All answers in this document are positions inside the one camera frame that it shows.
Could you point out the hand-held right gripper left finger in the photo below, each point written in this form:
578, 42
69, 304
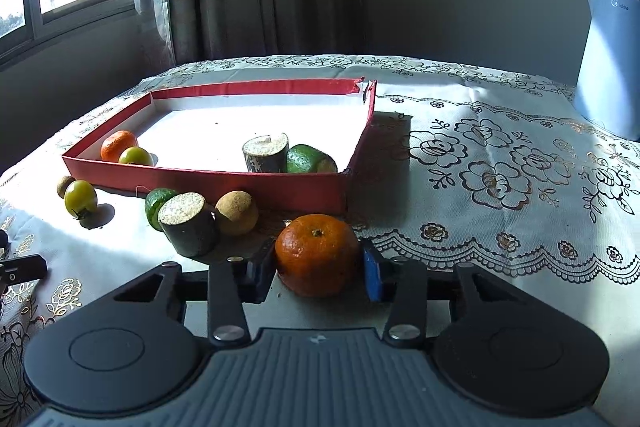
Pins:
260, 272

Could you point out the green oval fruit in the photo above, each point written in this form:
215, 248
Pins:
305, 159
154, 204

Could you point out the orange mandarin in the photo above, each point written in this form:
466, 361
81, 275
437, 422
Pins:
116, 146
317, 254

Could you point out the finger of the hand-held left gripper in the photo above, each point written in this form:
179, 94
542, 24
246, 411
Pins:
2, 241
22, 269

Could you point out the white floral tablecloth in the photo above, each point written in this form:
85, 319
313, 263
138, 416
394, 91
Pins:
500, 207

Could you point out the red cardboard box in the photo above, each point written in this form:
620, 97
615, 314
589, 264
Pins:
225, 192

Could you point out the green tomato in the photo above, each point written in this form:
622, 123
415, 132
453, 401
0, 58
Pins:
80, 197
136, 156

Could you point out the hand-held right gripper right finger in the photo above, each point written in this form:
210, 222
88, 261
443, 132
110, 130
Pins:
375, 272

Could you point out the light blue electric kettle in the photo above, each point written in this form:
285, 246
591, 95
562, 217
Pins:
610, 72

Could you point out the brown longan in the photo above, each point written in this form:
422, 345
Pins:
237, 212
63, 187

